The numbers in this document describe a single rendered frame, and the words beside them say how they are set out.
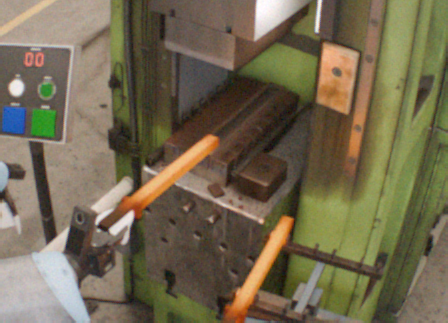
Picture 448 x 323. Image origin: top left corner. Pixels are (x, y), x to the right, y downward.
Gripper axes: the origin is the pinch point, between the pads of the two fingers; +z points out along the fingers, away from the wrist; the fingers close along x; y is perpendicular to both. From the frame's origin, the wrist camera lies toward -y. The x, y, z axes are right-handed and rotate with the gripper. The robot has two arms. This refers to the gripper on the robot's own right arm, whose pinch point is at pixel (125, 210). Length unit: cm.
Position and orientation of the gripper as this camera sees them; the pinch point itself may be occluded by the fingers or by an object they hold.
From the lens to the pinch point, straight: 141.9
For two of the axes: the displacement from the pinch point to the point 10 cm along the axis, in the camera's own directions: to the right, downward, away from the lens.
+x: 8.5, 3.4, -4.1
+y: -0.4, 8.0, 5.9
